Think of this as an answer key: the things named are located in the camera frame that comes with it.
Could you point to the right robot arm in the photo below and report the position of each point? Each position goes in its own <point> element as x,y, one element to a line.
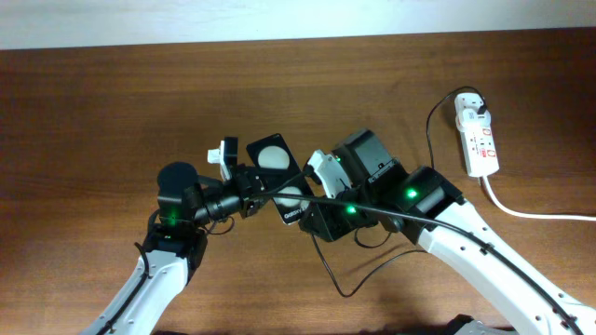
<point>365,185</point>

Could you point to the white power strip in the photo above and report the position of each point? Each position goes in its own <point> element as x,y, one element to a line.
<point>479,152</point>

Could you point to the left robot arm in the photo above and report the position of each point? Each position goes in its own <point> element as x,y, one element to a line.
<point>175,243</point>

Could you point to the black smartphone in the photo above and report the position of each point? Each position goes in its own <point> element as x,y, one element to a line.
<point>273,158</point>

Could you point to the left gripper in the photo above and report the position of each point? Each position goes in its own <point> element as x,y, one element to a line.
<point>248,187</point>

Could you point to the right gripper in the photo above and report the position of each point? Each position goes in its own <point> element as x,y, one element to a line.
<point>330,229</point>

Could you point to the white USB charger plug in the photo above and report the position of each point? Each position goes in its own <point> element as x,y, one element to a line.
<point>471,112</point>

